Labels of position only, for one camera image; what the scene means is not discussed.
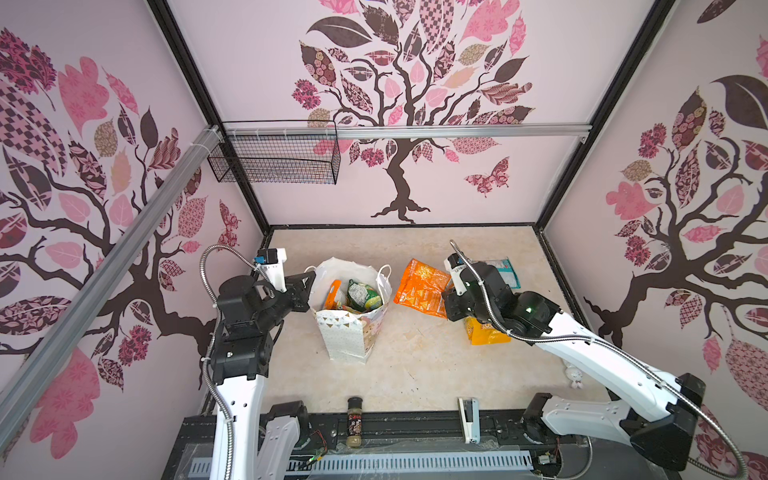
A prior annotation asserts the teal white snack packet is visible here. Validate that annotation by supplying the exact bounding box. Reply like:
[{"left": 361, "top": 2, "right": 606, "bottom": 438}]
[{"left": 486, "top": 258, "right": 521, "bottom": 290}]

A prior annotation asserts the white paper bag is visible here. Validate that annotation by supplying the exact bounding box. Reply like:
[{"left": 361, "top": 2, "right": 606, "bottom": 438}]
[{"left": 305, "top": 257, "right": 393, "bottom": 364}]

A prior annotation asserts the back aluminium rail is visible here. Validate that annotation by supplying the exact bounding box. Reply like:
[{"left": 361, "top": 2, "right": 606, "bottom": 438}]
[{"left": 224, "top": 123, "right": 592, "bottom": 140}]

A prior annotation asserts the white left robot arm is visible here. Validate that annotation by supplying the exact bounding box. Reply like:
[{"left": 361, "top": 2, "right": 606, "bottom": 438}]
[{"left": 204, "top": 271, "right": 316, "bottom": 479}]

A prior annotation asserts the aluminium rail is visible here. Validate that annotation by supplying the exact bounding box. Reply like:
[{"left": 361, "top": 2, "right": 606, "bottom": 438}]
[
  {"left": 1, "top": 125, "right": 222, "bottom": 448},
  {"left": 224, "top": 123, "right": 592, "bottom": 140}
]

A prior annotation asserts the left aluminium rail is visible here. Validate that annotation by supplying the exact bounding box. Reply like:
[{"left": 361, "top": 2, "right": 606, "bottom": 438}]
[{"left": 1, "top": 125, "right": 222, "bottom": 448}]

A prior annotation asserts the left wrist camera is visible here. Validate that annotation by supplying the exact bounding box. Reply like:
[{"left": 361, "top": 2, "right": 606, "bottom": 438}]
[{"left": 254, "top": 248, "right": 287, "bottom": 292}]

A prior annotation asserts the spice bottle black cap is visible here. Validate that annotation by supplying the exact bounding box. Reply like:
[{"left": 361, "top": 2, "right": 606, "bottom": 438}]
[{"left": 346, "top": 396, "right": 363, "bottom": 449}]

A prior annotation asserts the green Fox's bag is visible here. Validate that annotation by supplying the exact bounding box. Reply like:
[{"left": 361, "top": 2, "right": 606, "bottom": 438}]
[{"left": 347, "top": 279, "right": 383, "bottom": 313}]

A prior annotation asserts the small white figurine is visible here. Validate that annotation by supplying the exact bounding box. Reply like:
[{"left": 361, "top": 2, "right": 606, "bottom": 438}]
[{"left": 565, "top": 366, "right": 583, "bottom": 389}]

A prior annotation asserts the black wire basket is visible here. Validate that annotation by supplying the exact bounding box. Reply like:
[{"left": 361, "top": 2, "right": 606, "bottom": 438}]
[{"left": 208, "top": 119, "right": 341, "bottom": 185}]

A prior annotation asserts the white slotted cable duct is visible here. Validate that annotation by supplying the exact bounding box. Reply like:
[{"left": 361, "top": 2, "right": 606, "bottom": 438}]
[{"left": 187, "top": 451, "right": 535, "bottom": 479}]

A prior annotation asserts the orange snack packet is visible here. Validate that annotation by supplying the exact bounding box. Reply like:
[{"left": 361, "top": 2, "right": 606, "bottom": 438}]
[{"left": 394, "top": 259, "right": 451, "bottom": 319}]

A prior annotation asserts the yellow orange mango snack bag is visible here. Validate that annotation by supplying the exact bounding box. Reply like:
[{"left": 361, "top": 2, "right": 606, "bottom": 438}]
[{"left": 463, "top": 317, "right": 511, "bottom": 346}]

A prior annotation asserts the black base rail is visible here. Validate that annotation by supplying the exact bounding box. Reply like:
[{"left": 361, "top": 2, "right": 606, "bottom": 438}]
[{"left": 161, "top": 407, "right": 682, "bottom": 480}]

